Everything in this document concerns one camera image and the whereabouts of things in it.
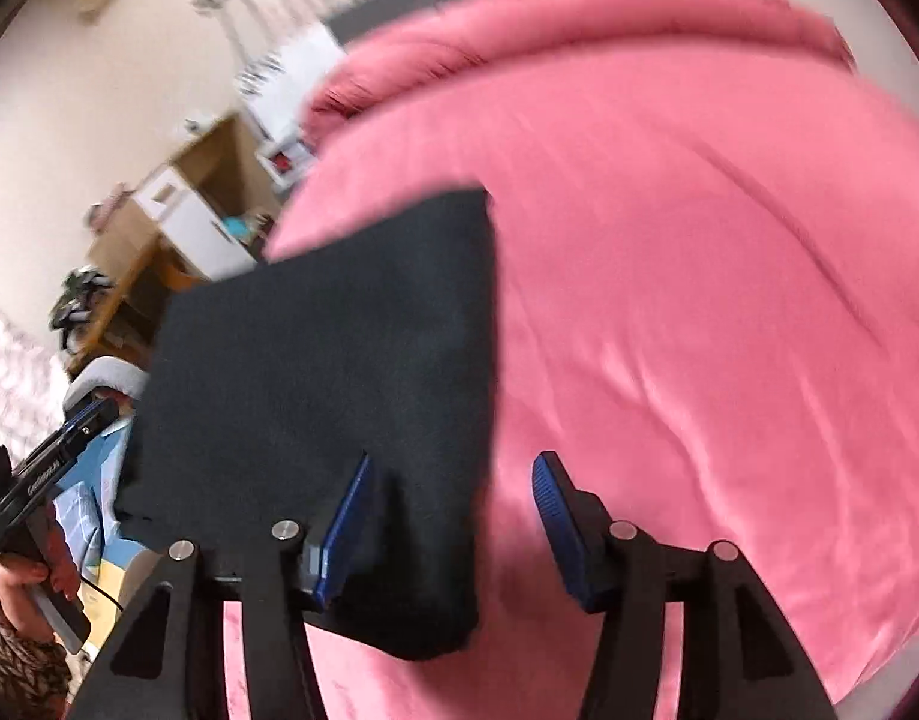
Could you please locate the black pants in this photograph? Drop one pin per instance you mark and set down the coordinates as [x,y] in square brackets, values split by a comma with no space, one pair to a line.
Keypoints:
[266,390]

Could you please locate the wooden white cabinet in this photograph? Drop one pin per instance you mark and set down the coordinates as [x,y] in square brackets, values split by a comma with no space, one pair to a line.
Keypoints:
[191,202]

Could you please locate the potted green plant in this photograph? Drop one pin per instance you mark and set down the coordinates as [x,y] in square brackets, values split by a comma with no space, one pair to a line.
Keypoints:
[81,292]

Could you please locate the white grey nightstand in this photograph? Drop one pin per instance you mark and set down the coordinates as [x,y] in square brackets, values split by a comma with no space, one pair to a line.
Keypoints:
[274,88]

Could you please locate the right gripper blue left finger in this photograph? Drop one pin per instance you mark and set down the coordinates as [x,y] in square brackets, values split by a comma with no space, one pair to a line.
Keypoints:
[334,535]

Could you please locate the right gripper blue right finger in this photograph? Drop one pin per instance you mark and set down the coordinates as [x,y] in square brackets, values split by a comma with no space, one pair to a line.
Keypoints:
[576,524]

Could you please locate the wooden desk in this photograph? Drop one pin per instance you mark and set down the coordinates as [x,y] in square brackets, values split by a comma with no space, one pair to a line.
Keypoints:
[126,319]

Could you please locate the grey chair back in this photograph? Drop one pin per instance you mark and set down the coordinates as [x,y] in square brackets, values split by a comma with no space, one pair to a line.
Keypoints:
[106,372]

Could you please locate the red rolled duvet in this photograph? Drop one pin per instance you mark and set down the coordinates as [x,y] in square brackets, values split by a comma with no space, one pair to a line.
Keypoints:
[436,43]

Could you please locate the pink bed blanket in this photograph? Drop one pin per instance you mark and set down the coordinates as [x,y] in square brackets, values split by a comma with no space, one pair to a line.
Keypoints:
[709,307]

